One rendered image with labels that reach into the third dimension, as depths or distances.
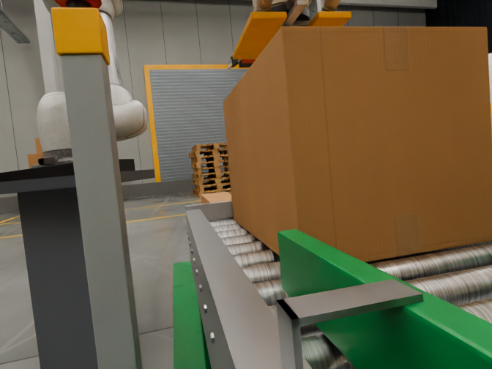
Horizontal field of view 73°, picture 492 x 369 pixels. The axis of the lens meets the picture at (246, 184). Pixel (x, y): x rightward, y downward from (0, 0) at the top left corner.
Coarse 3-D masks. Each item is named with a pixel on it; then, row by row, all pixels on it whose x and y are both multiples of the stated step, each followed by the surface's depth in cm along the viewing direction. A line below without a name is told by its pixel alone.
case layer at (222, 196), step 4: (220, 192) 244; (224, 192) 241; (228, 192) 238; (204, 196) 220; (208, 196) 218; (212, 196) 215; (216, 196) 212; (220, 196) 210; (224, 196) 208; (228, 196) 205; (204, 200) 214; (208, 200) 194; (212, 200) 192; (216, 200) 190; (220, 200) 188; (224, 200) 187; (228, 200) 184
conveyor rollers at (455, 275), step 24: (240, 240) 86; (240, 264) 68; (264, 264) 61; (384, 264) 56; (408, 264) 56; (432, 264) 56; (456, 264) 57; (480, 264) 58; (264, 288) 51; (432, 288) 46; (456, 288) 47; (480, 288) 47; (480, 312) 38; (312, 336) 36; (312, 360) 33; (336, 360) 33
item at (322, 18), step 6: (318, 12) 92; (324, 12) 92; (330, 12) 92; (336, 12) 92; (342, 12) 93; (348, 12) 93; (318, 18) 92; (324, 18) 92; (330, 18) 93; (336, 18) 93; (342, 18) 93; (348, 18) 94; (312, 24) 96; (318, 24) 96; (324, 24) 96; (330, 24) 97; (336, 24) 97; (342, 24) 97
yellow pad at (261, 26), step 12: (252, 12) 88; (264, 12) 89; (276, 12) 89; (252, 24) 92; (264, 24) 92; (276, 24) 93; (252, 36) 100; (264, 36) 101; (240, 48) 110; (252, 48) 111
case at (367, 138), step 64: (256, 64) 67; (320, 64) 54; (384, 64) 57; (448, 64) 59; (256, 128) 72; (320, 128) 54; (384, 128) 57; (448, 128) 60; (256, 192) 78; (320, 192) 55; (384, 192) 58; (448, 192) 60; (384, 256) 58
